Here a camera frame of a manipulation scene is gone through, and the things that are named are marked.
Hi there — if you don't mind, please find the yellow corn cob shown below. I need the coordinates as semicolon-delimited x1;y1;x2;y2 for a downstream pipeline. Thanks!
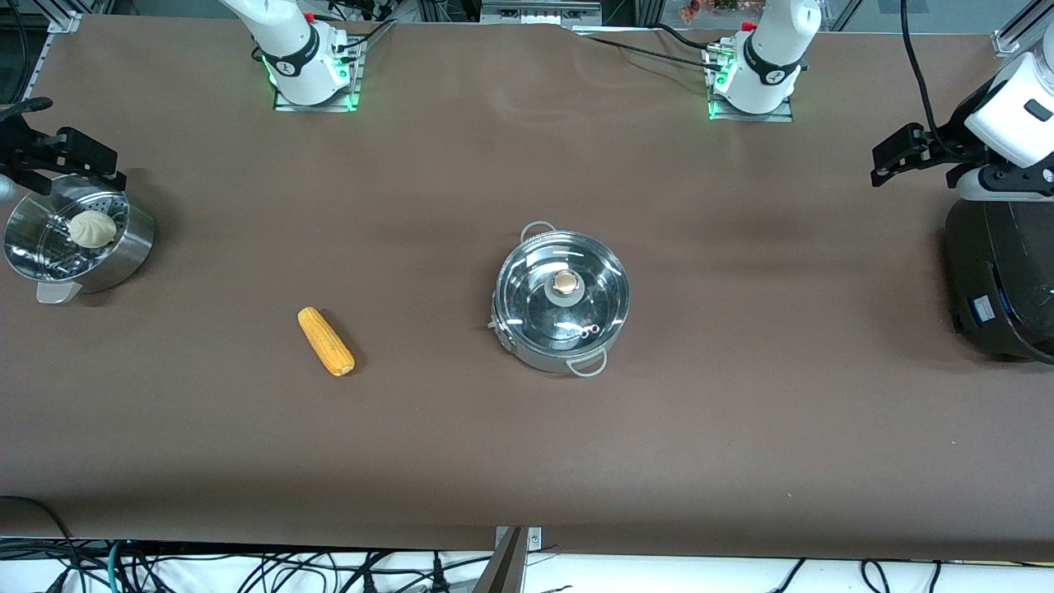
297;306;357;378

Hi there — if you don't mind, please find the glass lid with brass knob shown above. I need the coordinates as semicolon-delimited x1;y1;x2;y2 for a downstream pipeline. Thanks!
494;231;632;351

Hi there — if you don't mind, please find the steel steamer pot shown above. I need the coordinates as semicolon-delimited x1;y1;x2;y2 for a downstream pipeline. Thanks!
4;171;156;306

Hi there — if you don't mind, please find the white steamed bun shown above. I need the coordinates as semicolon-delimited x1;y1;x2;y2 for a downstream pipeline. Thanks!
68;210;118;250

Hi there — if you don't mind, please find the black round appliance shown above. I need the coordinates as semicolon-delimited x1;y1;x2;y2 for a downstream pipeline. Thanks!
943;198;1054;365

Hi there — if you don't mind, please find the grey metal box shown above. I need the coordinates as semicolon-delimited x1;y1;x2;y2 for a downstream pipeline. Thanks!
480;0;604;27

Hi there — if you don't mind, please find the aluminium frame profile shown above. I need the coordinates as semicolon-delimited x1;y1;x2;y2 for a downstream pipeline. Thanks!
992;0;1054;57
0;10;83;108

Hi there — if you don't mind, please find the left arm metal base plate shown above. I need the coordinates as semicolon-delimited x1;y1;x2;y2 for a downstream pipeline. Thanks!
707;45;795;123

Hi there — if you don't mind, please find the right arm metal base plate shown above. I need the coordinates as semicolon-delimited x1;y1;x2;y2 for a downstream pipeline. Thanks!
272;33;363;112

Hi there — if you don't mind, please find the short black base cable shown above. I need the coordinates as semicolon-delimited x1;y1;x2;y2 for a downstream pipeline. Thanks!
651;23;721;54

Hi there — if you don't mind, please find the long black base cable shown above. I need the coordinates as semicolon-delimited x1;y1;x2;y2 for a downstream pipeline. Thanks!
576;31;725;73

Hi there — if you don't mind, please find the black looped floor cable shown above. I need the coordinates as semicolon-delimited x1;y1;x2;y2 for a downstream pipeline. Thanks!
0;494;87;593

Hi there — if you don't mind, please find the green floor cable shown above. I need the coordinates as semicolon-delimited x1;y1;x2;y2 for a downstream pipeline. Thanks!
103;539;128;593

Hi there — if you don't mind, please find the steel pot with loop handles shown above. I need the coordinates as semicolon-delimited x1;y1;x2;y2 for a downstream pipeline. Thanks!
490;221;632;380

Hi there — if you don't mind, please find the small metal bracket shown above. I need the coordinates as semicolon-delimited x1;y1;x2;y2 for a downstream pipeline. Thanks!
494;525;543;551

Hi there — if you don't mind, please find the grey slanted post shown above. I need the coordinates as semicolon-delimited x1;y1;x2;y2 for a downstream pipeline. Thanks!
472;527;528;593

